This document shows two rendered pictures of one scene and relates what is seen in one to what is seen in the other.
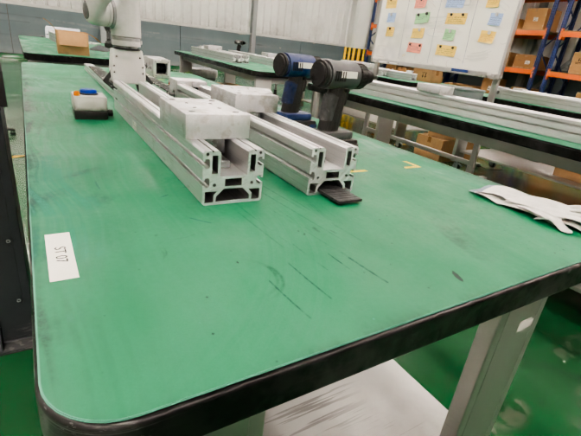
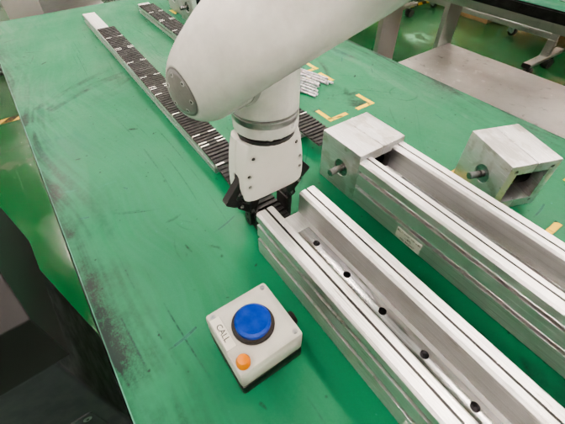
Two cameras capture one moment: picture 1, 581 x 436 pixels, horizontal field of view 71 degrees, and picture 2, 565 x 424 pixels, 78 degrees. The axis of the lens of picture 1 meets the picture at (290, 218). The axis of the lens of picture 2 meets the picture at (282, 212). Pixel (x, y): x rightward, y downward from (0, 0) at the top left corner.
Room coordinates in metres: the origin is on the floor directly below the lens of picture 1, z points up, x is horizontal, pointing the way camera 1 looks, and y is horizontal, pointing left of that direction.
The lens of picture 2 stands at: (0.92, 0.55, 1.20)
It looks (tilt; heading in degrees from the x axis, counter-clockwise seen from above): 47 degrees down; 358
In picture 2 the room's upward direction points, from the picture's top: straight up
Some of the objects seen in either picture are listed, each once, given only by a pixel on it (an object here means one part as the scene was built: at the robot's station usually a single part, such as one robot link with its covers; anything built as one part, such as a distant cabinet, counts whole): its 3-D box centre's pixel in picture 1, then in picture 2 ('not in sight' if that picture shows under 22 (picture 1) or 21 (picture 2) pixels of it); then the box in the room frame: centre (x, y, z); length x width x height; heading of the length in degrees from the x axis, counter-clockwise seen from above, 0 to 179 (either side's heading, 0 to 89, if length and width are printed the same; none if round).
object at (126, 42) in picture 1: (127, 42); (266, 114); (1.31, 0.55, 0.97); 0.09 x 0.08 x 0.03; 123
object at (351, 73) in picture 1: (343, 111); not in sight; (0.98, -0.09, 0.89); 0.20 x 0.08 x 0.22; 132
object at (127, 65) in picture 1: (127, 64); (266, 155); (1.31, 0.55, 0.91); 0.10 x 0.07 x 0.11; 123
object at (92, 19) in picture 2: (100, 77); (137, 69); (1.84, 0.90, 0.79); 0.96 x 0.04 x 0.03; 33
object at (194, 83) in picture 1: (184, 93); (354, 157); (1.40, 0.40, 0.83); 0.12 x 0.09 x 0.10; 123
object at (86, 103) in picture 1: (92, 105); (261, 331); (1.10, 0.57, 0.81); 0.10 x 0.08 x 0.06; 123
